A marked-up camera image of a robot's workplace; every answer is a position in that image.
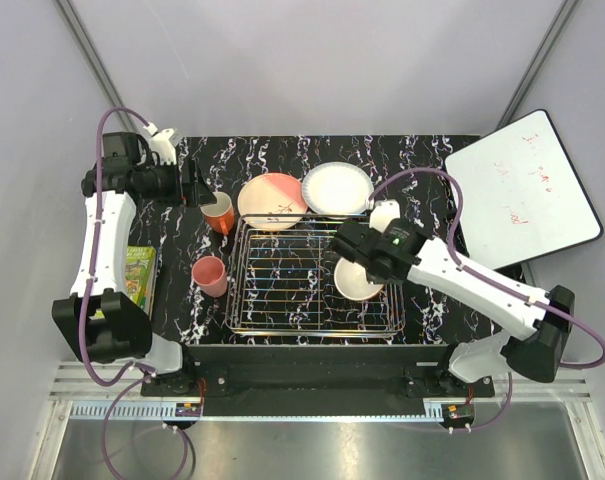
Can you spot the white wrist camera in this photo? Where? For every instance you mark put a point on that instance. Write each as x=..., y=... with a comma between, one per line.
x=164, y=143
x=383, y=213

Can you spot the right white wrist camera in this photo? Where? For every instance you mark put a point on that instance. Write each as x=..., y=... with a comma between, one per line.
x=383, y=213

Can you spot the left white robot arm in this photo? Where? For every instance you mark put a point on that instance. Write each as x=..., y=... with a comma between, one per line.
x=98, y=320

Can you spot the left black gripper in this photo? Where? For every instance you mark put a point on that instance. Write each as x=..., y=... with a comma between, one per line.
x=195, y=193

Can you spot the pink cream floral plate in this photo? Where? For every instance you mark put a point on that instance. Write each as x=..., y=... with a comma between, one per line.
x=272, y=202

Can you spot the white whiteboard black frame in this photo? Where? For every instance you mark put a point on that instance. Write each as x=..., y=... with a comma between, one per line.
x=521, y=196

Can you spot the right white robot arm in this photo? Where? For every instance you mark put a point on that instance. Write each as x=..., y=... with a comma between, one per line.
x=534, y=328

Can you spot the pink plastic cup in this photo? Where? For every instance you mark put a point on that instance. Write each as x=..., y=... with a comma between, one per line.
x=209, y=274

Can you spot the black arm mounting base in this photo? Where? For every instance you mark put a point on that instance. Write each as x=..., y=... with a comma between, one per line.
x=230, y=369

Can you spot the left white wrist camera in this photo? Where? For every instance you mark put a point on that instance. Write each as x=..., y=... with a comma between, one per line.
x=164, y=143

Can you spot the green treehouse book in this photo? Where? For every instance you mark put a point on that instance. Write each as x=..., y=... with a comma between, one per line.
x=140, y=276

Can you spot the orange white bowl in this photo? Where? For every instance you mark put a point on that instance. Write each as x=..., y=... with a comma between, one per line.
x=351, y=281

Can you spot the white grey rimmed plate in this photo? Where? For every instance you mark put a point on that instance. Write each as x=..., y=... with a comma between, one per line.
x=337, y=188

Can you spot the metal wire dish rack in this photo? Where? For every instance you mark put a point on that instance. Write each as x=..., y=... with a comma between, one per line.
x=282, y=283

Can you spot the orange ceramic mug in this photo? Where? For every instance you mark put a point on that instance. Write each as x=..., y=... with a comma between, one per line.
x=220, y=215

